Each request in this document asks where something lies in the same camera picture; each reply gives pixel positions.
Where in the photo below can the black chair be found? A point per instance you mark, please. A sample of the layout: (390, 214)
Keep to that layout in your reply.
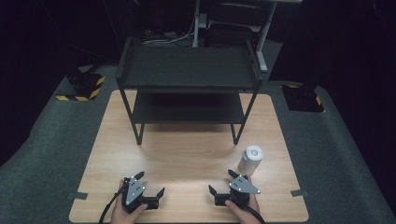
(232, 18)

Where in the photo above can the person's right hand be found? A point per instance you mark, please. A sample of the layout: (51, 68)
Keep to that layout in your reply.
(244, 216)

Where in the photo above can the black two-tier shelf rack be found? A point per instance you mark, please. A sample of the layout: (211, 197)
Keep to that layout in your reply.
(186, 67)

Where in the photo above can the white metal desk frame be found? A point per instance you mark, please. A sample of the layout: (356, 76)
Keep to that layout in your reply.
(263, 40)

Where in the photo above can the black yellow-striped stand base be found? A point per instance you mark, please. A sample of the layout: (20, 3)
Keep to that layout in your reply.
(303, 99)
(82, 85)

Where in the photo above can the person's left hand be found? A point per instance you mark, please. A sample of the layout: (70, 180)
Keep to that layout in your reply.
(122, 215)

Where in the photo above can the white cylindrical can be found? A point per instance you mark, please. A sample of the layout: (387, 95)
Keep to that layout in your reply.
(250, 162)

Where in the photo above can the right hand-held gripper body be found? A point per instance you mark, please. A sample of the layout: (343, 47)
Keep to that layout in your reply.
(241, 186)

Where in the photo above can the grey tape strip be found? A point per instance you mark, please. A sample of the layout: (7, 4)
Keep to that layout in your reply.
(299, 193)
(77, 195)

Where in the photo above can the grey felt cover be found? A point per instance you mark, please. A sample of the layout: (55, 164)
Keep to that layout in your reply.
(46, 161)

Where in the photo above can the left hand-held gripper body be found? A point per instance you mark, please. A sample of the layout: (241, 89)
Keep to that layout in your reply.
(134, 189)

